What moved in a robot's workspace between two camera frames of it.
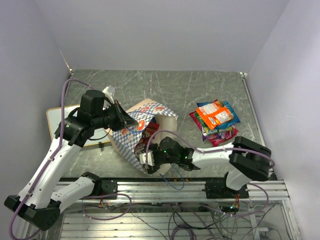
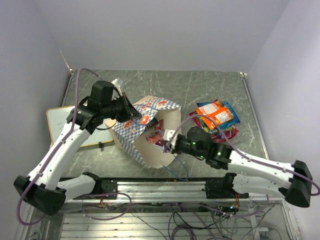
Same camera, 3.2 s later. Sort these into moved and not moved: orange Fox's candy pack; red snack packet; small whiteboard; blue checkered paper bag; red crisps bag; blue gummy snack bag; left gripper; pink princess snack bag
Moved: blue checkered paper bag; red snack packet; left gripper
Not moved: pink princess snack bag; blue gummy snack bag; small whiteboard; orange Fox's candy pack; red crisps bag
